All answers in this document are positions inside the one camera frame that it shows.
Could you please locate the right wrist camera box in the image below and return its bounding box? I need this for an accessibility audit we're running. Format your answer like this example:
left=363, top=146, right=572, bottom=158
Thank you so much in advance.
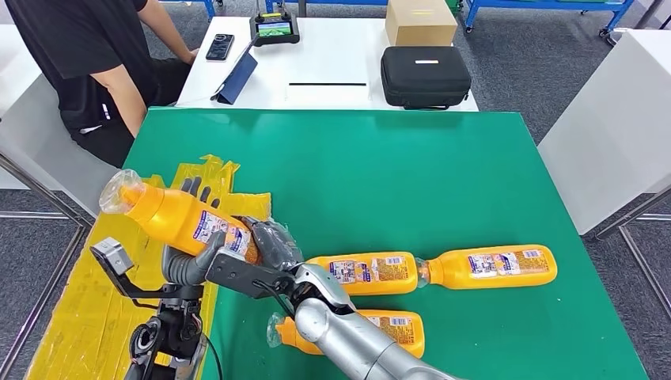
left=205, top=249, right=294, bottom=300

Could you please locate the brown cardboard box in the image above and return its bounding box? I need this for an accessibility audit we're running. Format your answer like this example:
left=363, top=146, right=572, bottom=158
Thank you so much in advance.
left=385, top=0, right=459, bottom=48

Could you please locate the white side table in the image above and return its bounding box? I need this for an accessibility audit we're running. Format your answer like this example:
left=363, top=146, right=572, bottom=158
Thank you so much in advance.
left=538, top=28, right=671, bottom=236
left=0, top=23, right=120, bottom=217

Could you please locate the black smartphone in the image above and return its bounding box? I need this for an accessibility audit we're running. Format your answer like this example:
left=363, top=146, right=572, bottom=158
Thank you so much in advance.
left=205, top=33, right=236, bottom=62

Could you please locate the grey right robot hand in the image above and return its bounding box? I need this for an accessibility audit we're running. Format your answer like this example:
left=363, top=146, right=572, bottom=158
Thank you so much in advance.
left=241, top=215, right=305, bottom=274

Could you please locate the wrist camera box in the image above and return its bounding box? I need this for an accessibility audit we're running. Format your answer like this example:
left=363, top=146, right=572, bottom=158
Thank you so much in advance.
left=89, top=237, right=135, bottom=277
left=205, top=249, right=294, bottom=300

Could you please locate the black remote controller with screen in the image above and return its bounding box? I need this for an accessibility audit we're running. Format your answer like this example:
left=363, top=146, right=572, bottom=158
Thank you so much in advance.
left=249, top=0, right=301, bottom=48

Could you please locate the person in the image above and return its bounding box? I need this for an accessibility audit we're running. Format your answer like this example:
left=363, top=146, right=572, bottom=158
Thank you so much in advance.
left=5, top=0, right=200, bottom=169

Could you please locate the blue tablet cover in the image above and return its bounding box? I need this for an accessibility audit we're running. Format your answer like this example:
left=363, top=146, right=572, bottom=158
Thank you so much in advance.
left=210, top=41, right=259, bottom=106

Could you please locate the blue metal rack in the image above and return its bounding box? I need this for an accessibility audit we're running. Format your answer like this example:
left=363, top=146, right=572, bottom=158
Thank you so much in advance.
left=157, top=0, right=217, bottom=21
left=464, top=0, right=635, bottom=38
left=264, top=0, right=389, bottom=14

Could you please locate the metal table frame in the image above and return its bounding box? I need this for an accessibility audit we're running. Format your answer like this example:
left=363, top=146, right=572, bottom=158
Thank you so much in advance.
left=592, top=183, right=671, bottom=318
left=0, top=152, right=93, bottom=380

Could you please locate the orange detergent bottle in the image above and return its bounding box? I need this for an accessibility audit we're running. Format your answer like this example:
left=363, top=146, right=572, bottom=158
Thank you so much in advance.
left=98, top=169, right=262, bottom=266
left=266, top=309, right=426, bottom=359
left=305, top=251, right=420, bottom=298
left=416, top=244, right=559, bottom=291

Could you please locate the yellow plastic sheet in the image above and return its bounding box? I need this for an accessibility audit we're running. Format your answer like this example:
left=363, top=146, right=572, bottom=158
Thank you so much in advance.
left=26, top=154, right=272, bottom=380

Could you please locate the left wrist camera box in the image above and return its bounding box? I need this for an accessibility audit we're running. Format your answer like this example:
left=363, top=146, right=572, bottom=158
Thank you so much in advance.
left=89, top=237, right=135, bottom=277

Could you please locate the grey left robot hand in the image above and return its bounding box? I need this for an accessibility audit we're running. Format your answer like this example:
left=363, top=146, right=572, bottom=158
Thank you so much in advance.
left=161, top=177, right=227, bottom=287

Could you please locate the black carrying case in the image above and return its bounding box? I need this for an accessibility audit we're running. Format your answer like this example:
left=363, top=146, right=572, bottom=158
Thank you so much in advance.
left=380, top=45, right=472, bottom=111

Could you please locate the white desk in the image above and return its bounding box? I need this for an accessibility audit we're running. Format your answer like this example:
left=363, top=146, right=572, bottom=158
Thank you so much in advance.
left=175, top=17, right=480, bottom=112

